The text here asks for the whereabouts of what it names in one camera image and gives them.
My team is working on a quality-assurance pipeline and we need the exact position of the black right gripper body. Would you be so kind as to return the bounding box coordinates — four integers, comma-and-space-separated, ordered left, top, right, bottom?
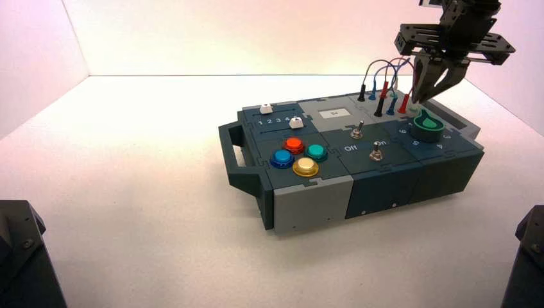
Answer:
394, 0, 517, 67

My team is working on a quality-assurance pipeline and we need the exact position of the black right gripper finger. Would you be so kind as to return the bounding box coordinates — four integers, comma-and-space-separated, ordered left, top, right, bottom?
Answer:
411, 55, 443, 105
429, 60, 471, 103

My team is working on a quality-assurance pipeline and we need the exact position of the white jumper wire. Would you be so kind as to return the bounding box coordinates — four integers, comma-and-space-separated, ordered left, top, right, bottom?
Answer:
391, 80, 422, 115

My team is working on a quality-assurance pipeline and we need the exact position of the green rotary knob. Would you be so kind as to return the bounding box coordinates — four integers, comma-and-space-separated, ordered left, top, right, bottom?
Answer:
409, 109, 446, 144

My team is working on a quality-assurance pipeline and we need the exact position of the dark teal grey control box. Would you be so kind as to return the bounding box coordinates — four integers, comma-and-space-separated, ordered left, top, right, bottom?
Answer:
219, 94, 486, 234

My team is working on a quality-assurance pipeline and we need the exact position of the teal green push button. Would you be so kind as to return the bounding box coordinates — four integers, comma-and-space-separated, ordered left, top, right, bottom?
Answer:
305, 144, 329, 163

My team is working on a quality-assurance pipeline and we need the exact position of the red push button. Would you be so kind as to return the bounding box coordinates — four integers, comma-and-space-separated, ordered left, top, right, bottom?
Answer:
283, 137, 307, 155

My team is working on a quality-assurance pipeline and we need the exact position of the yellow push button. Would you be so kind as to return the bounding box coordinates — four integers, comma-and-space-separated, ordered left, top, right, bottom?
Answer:
293, 157, 320, 178

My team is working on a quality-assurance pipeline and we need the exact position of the blue push button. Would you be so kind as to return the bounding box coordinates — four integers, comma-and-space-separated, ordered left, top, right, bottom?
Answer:
270, 150, 295, 169

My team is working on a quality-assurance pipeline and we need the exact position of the red jumper wire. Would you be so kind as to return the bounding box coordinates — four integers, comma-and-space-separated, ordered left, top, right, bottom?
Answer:
380, 56, 418, 115

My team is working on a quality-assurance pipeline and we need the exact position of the blue jumper wire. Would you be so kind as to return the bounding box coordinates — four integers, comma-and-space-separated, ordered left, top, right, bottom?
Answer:
368, 58, 412, 117

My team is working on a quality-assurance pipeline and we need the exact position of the black plug jumper wire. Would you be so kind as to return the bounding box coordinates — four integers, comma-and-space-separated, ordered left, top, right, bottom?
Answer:
357, 60, 390, 119

